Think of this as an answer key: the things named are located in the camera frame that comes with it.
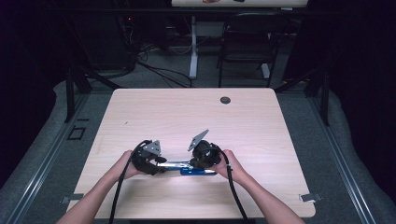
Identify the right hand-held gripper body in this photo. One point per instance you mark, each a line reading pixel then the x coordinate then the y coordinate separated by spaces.
pixel 207 155

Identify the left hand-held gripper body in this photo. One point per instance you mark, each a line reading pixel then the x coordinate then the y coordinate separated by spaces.
pixel 144 161

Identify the person's left hand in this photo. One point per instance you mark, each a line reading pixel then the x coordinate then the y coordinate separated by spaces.
pixel 126 168

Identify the person's right hand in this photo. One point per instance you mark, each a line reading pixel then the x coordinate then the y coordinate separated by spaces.
pixel 235 168

